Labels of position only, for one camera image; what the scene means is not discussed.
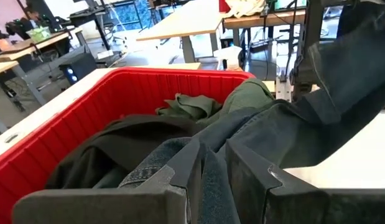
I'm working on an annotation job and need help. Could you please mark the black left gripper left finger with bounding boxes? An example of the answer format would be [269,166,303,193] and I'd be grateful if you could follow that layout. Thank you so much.
[12,136,205,224]

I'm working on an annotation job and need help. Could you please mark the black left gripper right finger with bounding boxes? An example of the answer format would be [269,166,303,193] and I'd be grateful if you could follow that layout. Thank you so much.
[225,141,385,224]

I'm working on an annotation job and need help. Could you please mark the dark blue denim jeans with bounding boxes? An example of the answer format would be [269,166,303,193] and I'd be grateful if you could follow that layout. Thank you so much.
[119,0,385,224]

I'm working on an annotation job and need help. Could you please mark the dark green garment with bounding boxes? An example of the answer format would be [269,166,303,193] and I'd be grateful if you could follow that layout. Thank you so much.
[154,77,276,127]

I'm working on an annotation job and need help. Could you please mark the black knit garment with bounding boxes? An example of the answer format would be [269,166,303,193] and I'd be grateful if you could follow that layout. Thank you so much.
[44,113,205,190]

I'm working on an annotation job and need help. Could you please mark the red plastic bin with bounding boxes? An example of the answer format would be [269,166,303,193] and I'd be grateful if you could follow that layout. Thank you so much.
[0,67,255,224]

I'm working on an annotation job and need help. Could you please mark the black computer tower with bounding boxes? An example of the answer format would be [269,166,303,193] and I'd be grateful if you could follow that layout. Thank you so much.
[58,52,98,85]

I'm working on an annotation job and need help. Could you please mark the orange spray bottle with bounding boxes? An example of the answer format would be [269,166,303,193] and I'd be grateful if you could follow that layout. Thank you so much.
[213,45,244,72]

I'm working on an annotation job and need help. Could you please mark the green plastic container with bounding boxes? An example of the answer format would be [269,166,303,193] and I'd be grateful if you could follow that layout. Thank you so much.
[26,26,52,43]

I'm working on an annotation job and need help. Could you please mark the person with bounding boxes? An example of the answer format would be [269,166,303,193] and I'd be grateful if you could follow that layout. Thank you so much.
[19,7,45,35]

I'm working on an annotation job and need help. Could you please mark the beige cloth pile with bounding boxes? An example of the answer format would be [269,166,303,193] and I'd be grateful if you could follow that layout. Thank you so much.
[225,0,267,18]

